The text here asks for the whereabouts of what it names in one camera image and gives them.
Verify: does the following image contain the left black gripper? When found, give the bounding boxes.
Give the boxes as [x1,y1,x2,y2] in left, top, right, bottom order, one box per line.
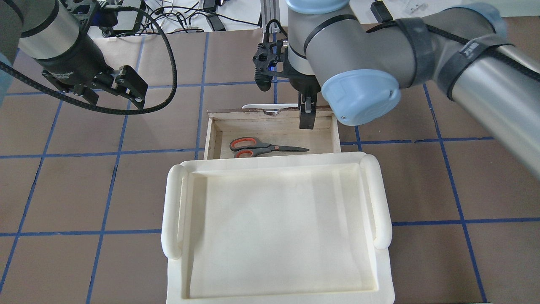
[41,40,148,109]

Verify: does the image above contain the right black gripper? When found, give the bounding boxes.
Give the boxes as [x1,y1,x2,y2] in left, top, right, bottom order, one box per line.
[289,63,321,130]

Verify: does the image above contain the wooden drawer with white handle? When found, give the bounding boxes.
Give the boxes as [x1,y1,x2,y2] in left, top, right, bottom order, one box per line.
[204,104,341,160]

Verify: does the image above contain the grey orange scissors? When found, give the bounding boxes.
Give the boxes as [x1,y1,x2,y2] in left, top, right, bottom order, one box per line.
[229,137,309,158]

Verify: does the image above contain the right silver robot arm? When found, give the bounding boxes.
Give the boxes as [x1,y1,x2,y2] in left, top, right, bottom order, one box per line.
[287,0,540,177]

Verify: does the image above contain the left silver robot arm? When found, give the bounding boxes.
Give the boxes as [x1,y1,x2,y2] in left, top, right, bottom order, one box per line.
[1,0,149,115]

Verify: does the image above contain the white plastic tray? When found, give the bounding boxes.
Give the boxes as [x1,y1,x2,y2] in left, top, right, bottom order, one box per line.
[161,152,395,304]

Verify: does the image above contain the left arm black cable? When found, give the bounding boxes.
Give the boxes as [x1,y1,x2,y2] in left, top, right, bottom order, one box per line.
[0,4,178,116]

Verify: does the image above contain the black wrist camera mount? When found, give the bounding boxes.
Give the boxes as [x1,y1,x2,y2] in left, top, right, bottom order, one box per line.
[253,39,292,92]

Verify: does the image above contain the aluminium frame post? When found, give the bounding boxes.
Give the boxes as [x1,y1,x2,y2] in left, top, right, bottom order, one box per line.
[260,0,281,34]

